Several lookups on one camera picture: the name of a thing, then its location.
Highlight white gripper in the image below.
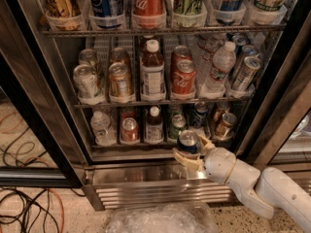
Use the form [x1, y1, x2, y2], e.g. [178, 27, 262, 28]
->
[173, 135, 236, 183]

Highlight blue pepsi can front bottom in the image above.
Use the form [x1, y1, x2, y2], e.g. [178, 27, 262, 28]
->
[177, 130, 199, 154]

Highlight blue pepsi can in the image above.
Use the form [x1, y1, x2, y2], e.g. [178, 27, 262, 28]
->
[90, 0, 123, 29]
[177, 130, 199, 154]
[190, 102, 209, 128]

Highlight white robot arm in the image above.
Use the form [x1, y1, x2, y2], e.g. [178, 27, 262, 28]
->
[173, 137, 311, 233]

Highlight gold can front bottom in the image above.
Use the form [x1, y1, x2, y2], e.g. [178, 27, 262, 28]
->
[215, 113, 237, 140]

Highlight gold can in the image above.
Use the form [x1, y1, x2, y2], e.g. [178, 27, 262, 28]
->
[215, 113, 237, 140]
[211, 101, 230, 122]

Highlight blue pepsi can rear bottom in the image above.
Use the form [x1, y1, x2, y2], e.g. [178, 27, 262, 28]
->
[190, 102, 209, 128]

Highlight green can front bottom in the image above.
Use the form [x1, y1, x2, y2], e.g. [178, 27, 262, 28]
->
[168, 115, 187, 141]

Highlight gold can rear bottom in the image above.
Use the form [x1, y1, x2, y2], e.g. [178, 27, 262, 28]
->
[211, 101, 230, 122]

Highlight brown tea bottle bottom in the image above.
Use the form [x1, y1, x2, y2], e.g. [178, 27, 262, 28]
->
[145, 106, 163, 144]

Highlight brown tea bottle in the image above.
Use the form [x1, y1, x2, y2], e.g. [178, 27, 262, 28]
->
[141, 40, 165, 101]
[145, 106, 163, 144]

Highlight red can front bottom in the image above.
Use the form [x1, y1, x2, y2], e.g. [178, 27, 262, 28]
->
[121, 117, 139, 144]

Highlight right fridge sliding door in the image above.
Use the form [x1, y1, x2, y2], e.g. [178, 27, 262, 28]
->
[231, 0, 311, 176]

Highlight red coke can front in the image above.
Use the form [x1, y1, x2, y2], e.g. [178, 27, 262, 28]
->
[171, 59, 196, 97]

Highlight red coke can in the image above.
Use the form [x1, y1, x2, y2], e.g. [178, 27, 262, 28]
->
[171, 59, 196, 97]
[133, 0, 164, 28]
[171, 46, 192, 65]

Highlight silver redbull can front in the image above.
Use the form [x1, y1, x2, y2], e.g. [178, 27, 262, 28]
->
[231, 56, 262, 91]

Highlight silver redbull can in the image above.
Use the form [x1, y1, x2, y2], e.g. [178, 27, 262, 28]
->
[231, 56, 262, 91]
[232, 34, 250, 54]
[234, 45, 259, 68]

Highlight steel fridge base grille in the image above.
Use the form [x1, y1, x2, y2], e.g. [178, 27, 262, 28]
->
[83, 161, 237, 211]

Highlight clear water bottle bottom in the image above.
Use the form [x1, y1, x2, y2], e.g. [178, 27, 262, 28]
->
[90, 111, 117, 147]

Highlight clear water bottle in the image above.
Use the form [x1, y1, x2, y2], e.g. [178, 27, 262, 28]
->
[205, 41, 236, 92]
[90, 111, 117, 147]

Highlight orange can front middle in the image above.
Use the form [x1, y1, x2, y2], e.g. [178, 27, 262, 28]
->
[109, 62, 133, 103]

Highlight orange can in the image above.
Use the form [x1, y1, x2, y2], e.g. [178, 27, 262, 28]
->
[109, 48, 130, 66]
[109, 62, 133, 103]

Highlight red coke can rear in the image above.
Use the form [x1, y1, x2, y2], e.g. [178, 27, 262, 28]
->
[171, 46, 192, 65]

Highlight silver redbull can rear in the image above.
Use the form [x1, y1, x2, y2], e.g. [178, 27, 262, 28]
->
[232, 34, 250, 54]

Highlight white can front middle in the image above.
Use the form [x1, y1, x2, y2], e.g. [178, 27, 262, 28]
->
[73, 64, 104, 105]

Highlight orange can rear middle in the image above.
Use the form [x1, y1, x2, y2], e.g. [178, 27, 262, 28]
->
[109, 48, 130, 66]

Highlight green can top shelf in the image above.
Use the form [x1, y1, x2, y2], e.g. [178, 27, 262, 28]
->
[173, 0, 202, 27]

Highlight white can rear middle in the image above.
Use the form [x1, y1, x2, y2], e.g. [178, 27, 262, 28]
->
[79, 49, 98, 69]

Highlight redbull can top shelf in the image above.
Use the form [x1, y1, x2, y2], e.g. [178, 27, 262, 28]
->
[212, 0, 244, 24]

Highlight left fridge glass door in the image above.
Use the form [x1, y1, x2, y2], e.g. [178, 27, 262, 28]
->
[0, 0, 91, 187]

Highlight red coke can top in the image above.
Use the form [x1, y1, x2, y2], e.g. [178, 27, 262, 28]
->
[133, 0, 164, 28]

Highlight white green can top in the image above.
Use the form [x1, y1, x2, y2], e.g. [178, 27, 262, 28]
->
[252, 0, 285, 25]

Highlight blue pepsi can top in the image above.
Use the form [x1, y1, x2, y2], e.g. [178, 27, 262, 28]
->
[90, 0, 123, 29]

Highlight yellow can top shelf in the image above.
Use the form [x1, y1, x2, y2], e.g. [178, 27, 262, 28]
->
[46, 0, 81, 31]

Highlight clear plastic bag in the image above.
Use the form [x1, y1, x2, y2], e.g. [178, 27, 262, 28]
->
[104, 202, 218, 233]

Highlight clear water bottle middle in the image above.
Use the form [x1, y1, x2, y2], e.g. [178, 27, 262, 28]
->
[205, 41, 236, 92]

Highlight brown tea bottle middle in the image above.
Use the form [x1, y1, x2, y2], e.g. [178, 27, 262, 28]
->
[141, 40, 165, 101]

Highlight orange cable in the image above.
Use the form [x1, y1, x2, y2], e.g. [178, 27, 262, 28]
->
[0, 110, 65, 233]

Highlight black cables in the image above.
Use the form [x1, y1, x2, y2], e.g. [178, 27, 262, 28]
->
[0, 126, 86, 233]

